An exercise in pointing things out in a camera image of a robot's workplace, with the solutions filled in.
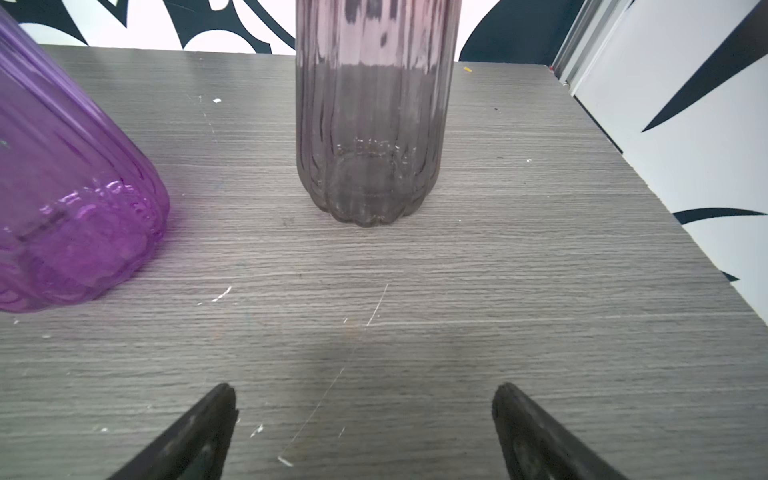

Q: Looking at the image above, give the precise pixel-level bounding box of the purple blue glass vase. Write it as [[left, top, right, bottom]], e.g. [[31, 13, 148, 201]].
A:
[[1, 13, 170, 313]]

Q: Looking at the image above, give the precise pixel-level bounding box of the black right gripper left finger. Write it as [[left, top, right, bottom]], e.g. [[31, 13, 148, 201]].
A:
[[111, 383, 239, 480]]

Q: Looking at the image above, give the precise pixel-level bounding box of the dark maroon glass vase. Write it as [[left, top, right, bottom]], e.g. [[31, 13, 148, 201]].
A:
[[295, 1, 461, 227]]

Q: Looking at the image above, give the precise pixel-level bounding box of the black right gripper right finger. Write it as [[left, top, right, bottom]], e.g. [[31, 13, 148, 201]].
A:
[[492, 383, 626, 480]]

